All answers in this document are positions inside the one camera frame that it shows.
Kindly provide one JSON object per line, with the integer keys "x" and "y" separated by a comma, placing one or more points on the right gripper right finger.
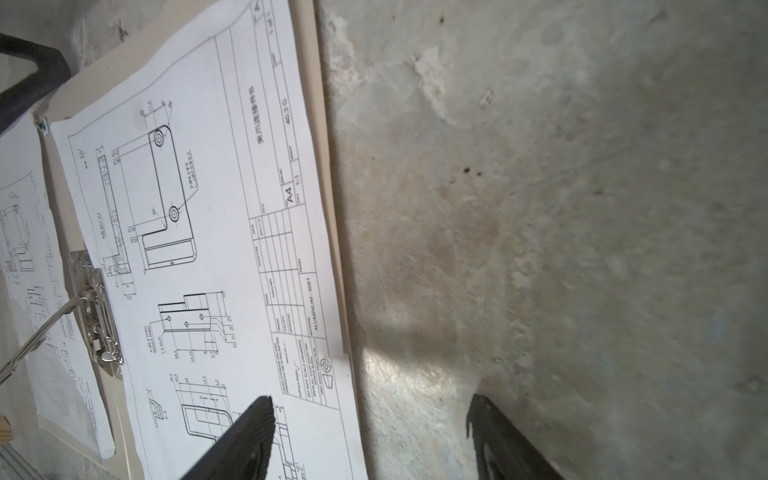
{"x": 501, "y": 450}

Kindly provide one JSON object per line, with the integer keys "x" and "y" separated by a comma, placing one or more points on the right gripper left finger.
{"x": 244, "y": 451}

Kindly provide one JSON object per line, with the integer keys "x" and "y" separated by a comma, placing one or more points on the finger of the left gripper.
{"x": 51, "y": 71}

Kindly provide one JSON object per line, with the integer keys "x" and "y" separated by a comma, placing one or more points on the beige paper folder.
{"x": 318, "y": 150}

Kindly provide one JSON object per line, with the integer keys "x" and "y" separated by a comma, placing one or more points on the drawing paper sheet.
{"x": 60, "y": 371}
{"x": 210, "y": 258}

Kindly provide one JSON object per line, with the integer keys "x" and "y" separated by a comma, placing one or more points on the metal folder clip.
{"x": 93, "y": 314}

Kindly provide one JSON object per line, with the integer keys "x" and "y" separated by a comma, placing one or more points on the small wooden block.
{"x": 6, "y": 431}

